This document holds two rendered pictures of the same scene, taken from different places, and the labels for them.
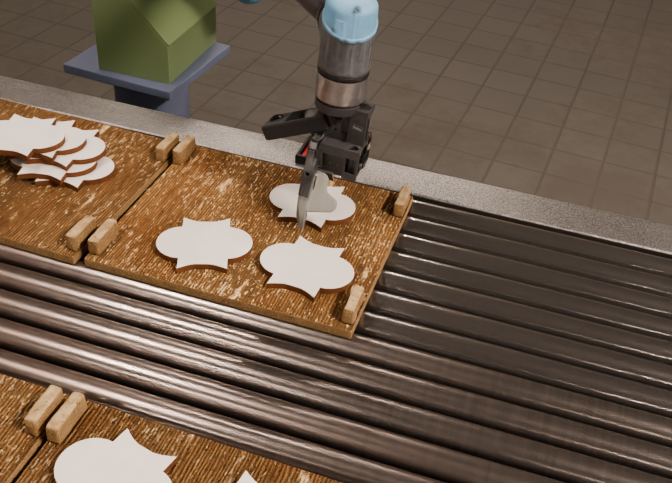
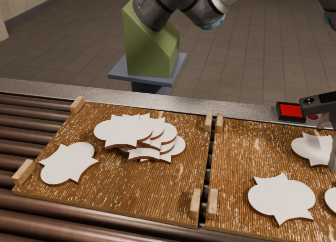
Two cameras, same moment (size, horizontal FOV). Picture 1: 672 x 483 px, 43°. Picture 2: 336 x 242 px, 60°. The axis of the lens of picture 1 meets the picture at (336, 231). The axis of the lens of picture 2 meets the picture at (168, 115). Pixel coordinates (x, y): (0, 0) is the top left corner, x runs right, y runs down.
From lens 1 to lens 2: 0.83 m
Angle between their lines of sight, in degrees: 4
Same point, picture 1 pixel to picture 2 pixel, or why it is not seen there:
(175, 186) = (228, 150)
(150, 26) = (159, 48)
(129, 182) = (198, 151)
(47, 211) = (158, 184)
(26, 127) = (124, 124)
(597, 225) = not seen: outside the picture
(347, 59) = not seen: outside the picture
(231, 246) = (301, 197)
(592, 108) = (291, 61)
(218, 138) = (224, 109)
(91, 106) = (141, 98)
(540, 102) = (270, 61)
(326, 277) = not seen: outside the picture
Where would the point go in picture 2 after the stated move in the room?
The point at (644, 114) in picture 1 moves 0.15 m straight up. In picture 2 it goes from (312, 61) to (317, 48)
